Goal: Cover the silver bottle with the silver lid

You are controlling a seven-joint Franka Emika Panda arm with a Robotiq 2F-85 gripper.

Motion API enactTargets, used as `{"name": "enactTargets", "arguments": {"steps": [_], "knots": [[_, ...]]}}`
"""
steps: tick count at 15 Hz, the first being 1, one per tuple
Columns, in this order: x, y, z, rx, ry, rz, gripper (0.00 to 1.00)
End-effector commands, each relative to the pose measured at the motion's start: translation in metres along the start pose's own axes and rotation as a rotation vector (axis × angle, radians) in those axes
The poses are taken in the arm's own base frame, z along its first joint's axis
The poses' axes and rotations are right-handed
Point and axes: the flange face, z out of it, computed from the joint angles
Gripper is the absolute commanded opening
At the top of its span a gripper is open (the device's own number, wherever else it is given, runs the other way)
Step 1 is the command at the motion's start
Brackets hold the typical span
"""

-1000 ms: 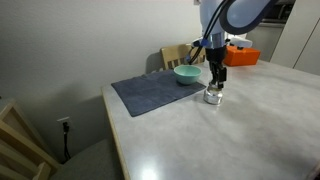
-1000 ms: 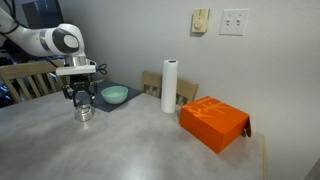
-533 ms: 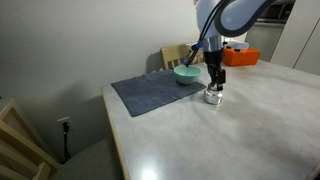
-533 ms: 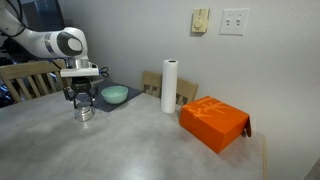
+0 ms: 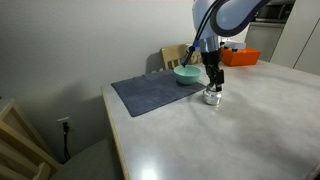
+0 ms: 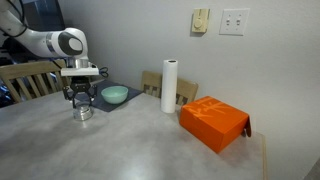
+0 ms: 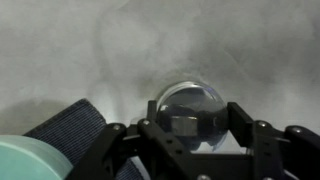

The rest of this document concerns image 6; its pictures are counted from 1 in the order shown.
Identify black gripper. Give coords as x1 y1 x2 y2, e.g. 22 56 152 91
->
63 75 99 109

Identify silver round jar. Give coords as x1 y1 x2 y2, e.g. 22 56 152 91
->
72 102 95 122

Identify dark blue cloth placemat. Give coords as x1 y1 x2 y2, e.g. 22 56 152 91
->
87 79 143 113

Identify mint green bowl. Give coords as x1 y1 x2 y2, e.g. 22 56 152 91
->
100 85 129 105

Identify wooden chair with slatted backrest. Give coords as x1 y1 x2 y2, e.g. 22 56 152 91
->
0 59 73 104

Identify white paper towel roll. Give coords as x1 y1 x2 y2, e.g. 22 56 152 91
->
160 59 179 114

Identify dark background monitor panel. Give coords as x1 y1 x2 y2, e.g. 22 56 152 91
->
20 0 66 33

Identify wooden chair with short backrest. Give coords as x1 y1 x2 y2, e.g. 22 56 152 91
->
139 70 200 107

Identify orange cardboard box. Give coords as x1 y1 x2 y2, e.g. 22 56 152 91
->
179 95 252 154

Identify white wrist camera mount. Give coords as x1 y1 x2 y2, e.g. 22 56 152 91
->
60 67 100 77

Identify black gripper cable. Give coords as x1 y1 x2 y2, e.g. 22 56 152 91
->
97 66 110 79

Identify beige wall thermostat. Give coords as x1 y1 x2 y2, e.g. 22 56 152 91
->
191 8 210 34

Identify white double light switch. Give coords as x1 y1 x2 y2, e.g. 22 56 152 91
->
218 8 250 37

